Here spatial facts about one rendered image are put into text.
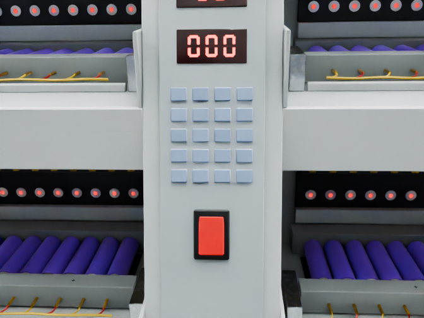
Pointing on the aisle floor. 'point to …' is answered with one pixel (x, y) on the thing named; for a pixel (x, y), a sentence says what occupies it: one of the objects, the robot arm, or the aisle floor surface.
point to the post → (272, 267)
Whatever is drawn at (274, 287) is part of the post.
